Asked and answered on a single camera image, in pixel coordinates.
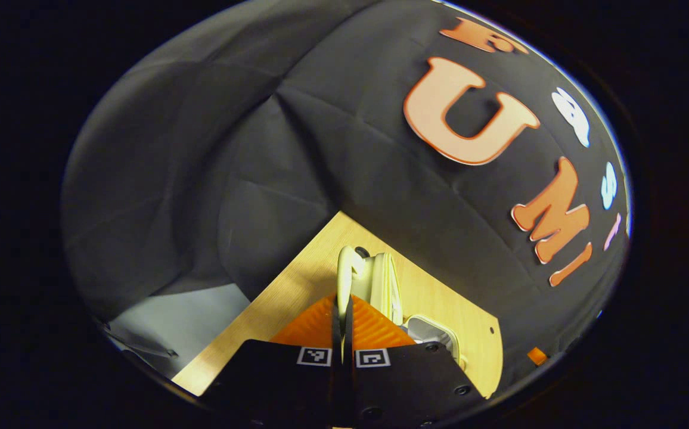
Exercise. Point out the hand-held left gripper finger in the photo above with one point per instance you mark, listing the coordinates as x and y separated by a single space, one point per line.
337 381
349 381

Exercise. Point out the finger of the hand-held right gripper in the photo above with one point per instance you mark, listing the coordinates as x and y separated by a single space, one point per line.
537 356

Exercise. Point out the pale yellow small suitcase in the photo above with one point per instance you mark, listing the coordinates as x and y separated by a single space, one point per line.
377 280

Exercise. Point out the black backdrop cloth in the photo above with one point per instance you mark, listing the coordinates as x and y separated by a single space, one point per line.
261 149

